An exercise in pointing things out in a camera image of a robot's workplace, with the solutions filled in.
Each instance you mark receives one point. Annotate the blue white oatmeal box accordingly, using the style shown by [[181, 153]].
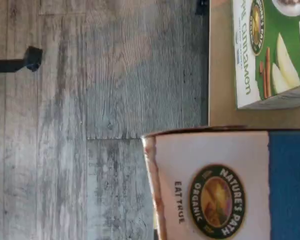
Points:
[[215, 162]]

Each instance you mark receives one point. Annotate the green apple cinnamon oatmeal box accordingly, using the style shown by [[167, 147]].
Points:
[[270, 32]]

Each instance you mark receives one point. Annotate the black metal stand leg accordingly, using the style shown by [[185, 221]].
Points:
[[32, 56]]

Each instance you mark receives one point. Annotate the black metal shelf frame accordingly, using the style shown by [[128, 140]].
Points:
[[202, 7]]

